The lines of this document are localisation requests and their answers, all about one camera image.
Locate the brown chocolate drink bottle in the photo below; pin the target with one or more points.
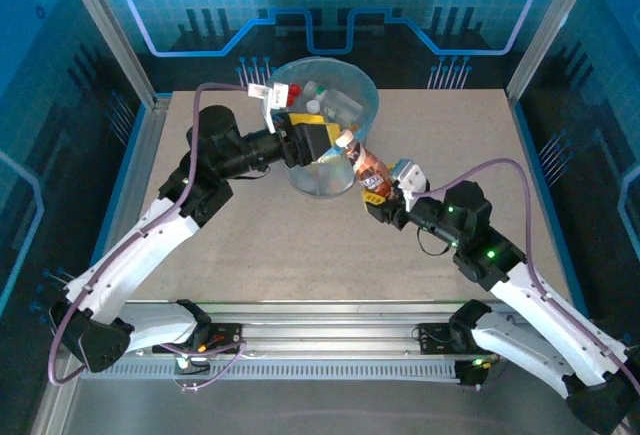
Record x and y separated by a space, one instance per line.
367 167

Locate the aluminium side rail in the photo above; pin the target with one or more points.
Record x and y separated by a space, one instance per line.
135 165

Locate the clear bottle red white label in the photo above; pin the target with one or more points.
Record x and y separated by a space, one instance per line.
313 105

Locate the long aluminium frame rail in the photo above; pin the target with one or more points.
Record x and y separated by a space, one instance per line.
330 330

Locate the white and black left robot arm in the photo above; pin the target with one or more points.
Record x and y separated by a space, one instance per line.
130 260

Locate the small black connector module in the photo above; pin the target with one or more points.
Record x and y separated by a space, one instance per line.
470 372

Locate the clear bottle green white label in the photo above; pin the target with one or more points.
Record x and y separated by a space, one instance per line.
342 105

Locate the aluminium frame post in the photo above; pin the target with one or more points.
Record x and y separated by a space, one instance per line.
110 30
550 25

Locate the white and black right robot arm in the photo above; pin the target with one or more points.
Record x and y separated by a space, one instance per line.
540 315

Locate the clear plastic trash bin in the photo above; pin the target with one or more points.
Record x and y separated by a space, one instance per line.
360 85

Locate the small bottle green label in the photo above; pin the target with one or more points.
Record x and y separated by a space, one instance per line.
314 88

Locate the clear plastic waste bin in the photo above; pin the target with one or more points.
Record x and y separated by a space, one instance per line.
320 180

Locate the clear bottle red cap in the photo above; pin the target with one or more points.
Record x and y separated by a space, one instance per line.
289 101
295 89

